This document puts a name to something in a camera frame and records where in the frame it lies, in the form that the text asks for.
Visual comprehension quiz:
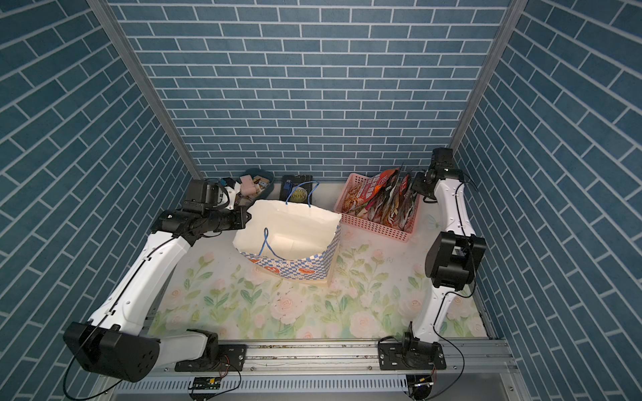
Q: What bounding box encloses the green circuit board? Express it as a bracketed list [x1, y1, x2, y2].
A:
[188, 377, 222, 393]

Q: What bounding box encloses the right aluminium corner post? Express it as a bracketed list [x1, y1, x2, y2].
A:
[449, 0, 528, 151]

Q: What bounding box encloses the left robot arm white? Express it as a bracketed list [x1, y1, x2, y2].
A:
[64, 207, 252, 383]

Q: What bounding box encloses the pink perforated plastic basket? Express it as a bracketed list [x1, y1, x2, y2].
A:
[334, 173, 420, 242]

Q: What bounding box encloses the dark teal plastic bin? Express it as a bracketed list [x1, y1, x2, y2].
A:
[235, 168, 274, 207]

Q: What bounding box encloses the blue checkered paper bag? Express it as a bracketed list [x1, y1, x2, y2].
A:
[232, 199, 342, 283]

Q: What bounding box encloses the floral table mat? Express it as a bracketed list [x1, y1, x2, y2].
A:
[147, 199, 488, 341]

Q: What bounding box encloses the red fish seasoning packet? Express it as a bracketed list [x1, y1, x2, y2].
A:
[342, 169, 399, 215]

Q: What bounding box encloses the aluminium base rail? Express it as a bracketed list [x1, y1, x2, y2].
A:
[95, 339, 530, 400]

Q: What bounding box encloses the aluminium corner frame post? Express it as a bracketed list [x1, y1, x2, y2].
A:
[87, 0, 204, 180]

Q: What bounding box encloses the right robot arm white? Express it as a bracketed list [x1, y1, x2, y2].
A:
[411, 148, 487, 343]

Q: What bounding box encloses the black seasoning packet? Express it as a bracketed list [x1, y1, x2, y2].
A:
[398, 174, 416, 232]

